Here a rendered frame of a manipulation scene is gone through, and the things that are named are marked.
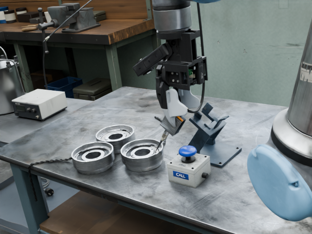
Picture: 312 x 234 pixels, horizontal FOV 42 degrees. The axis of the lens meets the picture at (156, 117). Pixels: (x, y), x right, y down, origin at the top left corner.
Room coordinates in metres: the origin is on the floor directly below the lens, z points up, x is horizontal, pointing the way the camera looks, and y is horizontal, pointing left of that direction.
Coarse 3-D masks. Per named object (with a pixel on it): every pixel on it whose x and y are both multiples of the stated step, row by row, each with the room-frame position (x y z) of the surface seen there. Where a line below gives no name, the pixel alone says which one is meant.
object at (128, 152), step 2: (150, 144) 0.93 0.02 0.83; (152, 144) 0.93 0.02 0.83; (136, 146) 0.93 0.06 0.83; (138, 146) 0.93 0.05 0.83; (140, 146) 0.92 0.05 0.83; (142, 146) 0.92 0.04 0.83; (144, 146) 0.92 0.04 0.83; (146, 146) 0.92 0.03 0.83; (148, 146) 0.92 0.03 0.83; (150, 146) 0.92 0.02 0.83; (132, 148) 0.92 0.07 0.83; (134, 148) 0.92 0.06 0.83; (136, 148) 0.92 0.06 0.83; (128, 150) 0.91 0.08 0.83; (130, 150) 0.91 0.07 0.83; (132, 150) 0.91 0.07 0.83; (128, 152) 0.90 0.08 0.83; (130, 152) 0.90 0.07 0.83; (126, 154) 0.89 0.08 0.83; (128, 154) 0.89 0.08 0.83; (130, 154) 0.89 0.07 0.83; (152, 154) 0.87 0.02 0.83
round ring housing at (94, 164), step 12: (84, 144) 0.95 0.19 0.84; (96, 144) 0.96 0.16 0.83; (108, 144) 0.94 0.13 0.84; (72, 156) 0.89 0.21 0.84; (84, 156) 0.90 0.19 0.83; (96, 156) 0.93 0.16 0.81; (108, 156) 0.88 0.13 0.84; (84, 168) 0.86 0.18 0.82; (96, 168) 0.86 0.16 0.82; (108, 168) 0.88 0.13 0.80
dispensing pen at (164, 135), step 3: (177, 117) 0.82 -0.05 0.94; (183, 117) 0.83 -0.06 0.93; (180, 120) 0.82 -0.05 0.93; (183, 120) 0.82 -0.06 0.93; (183, 123) 0.83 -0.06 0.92; (180, 126) 0.83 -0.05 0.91; (165, 132) 0.85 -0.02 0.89; (168, 132) 0.84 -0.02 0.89; (177, 132) 0.84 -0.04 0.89; (162, 135) 0.85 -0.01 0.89; (165, 135) 0.85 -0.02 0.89; (162, 138) 0.85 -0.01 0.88; (165, 138) 0.85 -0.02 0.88; (162, 141) 0.86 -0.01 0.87; (159, 144) 0.87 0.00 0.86
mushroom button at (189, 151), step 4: (180, 148) 0.80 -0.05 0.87; (184, 148) 0.79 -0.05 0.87; (188, 148) 0.79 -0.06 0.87; (192, 148) 0.79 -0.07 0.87; (180, 152) 0.79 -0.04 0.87; (184, 152) 0.78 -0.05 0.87; (188, 152) 0.78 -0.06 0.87; (192, 152) 0.78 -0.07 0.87; (196, 152) 0.79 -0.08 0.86; (184, 156) 0.78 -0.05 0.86; (188, 156) 0.77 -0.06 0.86
